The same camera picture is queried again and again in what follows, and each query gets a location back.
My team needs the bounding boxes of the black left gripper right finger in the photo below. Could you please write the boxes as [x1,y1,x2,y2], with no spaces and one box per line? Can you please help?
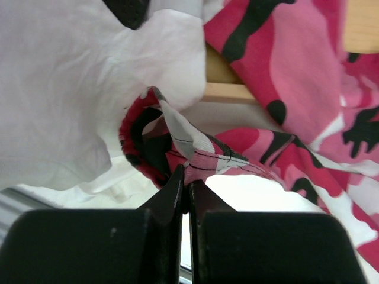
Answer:
[189,180,367,283]

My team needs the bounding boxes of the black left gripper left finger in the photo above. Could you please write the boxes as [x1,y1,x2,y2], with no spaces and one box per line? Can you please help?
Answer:
[1,166,184,283]

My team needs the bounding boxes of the pink camouflage trousers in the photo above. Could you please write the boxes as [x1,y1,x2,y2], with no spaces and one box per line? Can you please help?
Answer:
[119,1,378,269]

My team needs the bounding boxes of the white printed t-shirt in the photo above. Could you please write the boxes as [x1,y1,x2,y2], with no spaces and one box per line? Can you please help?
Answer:
[1,1,205,193]

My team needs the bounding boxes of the wooden clothes rack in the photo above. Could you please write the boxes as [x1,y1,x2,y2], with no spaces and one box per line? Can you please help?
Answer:
[201,1,378,105]

